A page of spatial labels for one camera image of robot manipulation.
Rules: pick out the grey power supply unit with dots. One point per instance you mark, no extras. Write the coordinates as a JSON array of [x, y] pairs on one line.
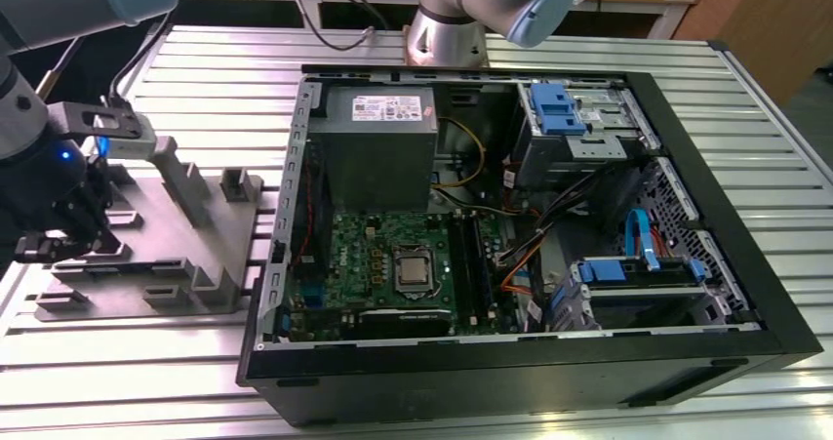
[[378, 167]]

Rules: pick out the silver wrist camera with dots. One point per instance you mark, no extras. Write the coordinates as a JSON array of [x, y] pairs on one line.
[[130, 142]]

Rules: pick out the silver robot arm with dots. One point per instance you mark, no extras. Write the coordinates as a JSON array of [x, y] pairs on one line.
[[39, 15]]

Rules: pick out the grey parts rack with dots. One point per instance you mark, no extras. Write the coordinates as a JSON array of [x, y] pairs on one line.
[[164, 215]]

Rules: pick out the black graphics card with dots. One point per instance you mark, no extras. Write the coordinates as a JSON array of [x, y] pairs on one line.
[[404, 320]]

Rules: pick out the green motherboard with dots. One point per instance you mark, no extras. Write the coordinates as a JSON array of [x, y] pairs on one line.
[[354, 264]]

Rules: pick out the wooden cabinet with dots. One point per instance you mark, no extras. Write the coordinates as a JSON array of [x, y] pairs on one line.
[[768, 20]]

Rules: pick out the CPU socket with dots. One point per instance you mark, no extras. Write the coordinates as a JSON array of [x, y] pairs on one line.
[[414, 251]]

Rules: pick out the blue disk carrier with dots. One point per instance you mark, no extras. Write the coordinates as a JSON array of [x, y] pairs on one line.
[[557, 113]]

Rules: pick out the silver drive cage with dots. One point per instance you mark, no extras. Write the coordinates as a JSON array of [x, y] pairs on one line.
[[596, 149]]

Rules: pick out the black RAM slot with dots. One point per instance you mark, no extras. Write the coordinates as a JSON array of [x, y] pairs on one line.
[[460, 264]]

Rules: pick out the silver CPU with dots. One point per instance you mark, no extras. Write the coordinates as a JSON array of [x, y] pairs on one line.
[[414, 270]]

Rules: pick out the hard disk in blue carrier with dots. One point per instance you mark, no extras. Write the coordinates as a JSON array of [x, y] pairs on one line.
[[605, 270]]

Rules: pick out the black PC case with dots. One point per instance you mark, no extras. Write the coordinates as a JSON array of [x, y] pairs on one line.
[[456, 376]]

